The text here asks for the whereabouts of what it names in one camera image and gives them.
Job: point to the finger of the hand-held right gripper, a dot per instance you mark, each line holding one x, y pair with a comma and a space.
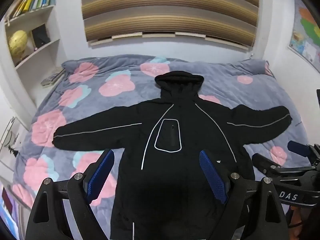
298, 148
265, 163

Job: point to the black hooded jacket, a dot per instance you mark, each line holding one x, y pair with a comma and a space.
175, 180

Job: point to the wall map poster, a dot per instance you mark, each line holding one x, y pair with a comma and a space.
306, 30

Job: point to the white bookshelf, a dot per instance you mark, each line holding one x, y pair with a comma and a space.
37, 52

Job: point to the grey floral blanket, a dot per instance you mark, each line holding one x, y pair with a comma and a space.
220, 76

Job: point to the yellow globe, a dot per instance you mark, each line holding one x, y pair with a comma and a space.
17, 42

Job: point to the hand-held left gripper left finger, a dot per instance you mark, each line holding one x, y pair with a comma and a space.
98, 177

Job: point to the black box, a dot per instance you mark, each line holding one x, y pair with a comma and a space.
41, 35

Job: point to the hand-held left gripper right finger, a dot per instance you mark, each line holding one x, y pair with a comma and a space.
213, 177

